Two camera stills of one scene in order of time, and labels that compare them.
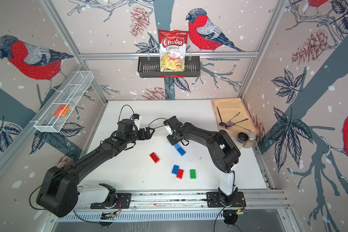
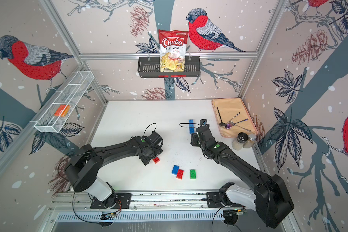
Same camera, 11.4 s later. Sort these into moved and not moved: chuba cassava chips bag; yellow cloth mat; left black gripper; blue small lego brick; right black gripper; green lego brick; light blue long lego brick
Moved: left black gripper; right black gripper; light blue long lego brick
Not moved: chuba cassava chips bag; yellow cloth mat; green lego brick; blue small lego brick
